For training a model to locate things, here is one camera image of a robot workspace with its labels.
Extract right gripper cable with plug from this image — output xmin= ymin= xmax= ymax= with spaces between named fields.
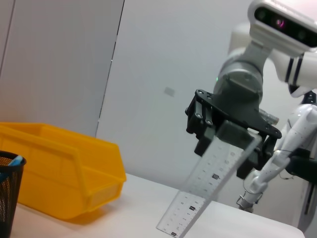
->
xmin=259 ymin=110 xmax=280 ymax=125

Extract blue scissors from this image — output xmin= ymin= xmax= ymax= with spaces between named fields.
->
xmin=0 ymin=155 xmax=24 ymax=181

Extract white black robot head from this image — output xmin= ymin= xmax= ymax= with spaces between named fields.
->
xmin=288 ymin=83 xmax=317 ymax=105

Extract yellow plastic bin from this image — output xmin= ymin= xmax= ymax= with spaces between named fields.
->
xmin=0 ymin=122 xmax=127 ymax=225

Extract transparent ruler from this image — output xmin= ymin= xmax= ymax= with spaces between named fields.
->
xmin=156 ymin=122 xmax=264 ymax=238

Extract black mesh cup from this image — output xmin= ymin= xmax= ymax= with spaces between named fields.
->
xmin=0 ymin=150 xmax=27 ymax=238

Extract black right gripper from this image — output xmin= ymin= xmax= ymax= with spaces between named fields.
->
xmin=185 ymin=76 xmax=283 ymax=179

